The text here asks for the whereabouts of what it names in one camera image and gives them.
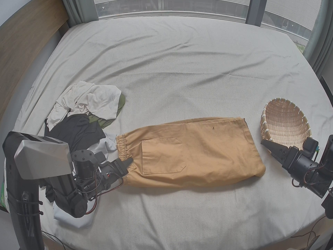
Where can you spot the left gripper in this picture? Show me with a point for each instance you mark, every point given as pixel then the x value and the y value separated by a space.
pixel 115 170

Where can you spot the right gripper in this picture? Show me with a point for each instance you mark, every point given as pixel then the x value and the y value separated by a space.
pixel 298 164

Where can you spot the tan shorts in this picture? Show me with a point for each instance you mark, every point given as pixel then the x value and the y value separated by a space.
pixel 208 155

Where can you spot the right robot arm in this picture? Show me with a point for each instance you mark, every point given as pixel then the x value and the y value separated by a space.
pixel 326 155

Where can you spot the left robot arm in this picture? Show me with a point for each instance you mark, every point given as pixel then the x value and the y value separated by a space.
pixel 41 160

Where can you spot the pale grey garment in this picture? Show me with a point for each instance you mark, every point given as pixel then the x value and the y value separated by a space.
pixel 108 143

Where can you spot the round woven basket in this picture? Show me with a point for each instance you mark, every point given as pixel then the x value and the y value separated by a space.
pixel 283 121

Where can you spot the black garment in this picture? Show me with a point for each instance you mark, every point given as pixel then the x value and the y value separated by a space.
pixel 78 131

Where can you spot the green garment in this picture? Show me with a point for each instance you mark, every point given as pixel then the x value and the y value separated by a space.
pixel 121 101

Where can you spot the white garment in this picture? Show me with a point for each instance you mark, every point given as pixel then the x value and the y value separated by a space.
pixel 98 100

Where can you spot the blue-green curtain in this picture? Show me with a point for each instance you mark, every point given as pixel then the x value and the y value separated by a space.
pixel 322 35
pixel 75 1

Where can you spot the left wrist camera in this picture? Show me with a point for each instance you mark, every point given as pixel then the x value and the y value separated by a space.
pixel 99 157

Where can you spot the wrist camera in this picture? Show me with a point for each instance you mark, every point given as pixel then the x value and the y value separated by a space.
pixel 99 157
pixel 311 146

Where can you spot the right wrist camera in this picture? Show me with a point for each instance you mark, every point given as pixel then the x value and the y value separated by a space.
pixel 311 146

